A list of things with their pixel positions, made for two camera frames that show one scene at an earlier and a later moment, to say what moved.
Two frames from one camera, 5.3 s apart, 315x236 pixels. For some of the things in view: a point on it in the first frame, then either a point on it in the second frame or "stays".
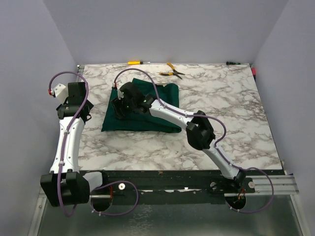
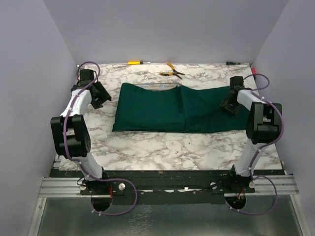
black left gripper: x=66 y=102 -> x=105 y=96
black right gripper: x=116 y=104 -> x=225 y=105
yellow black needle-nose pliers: x=175 y=73 stays
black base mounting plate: x=168 y=188 stays
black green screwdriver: x=228 y=63 stays
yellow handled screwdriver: x=137 y=62 stays
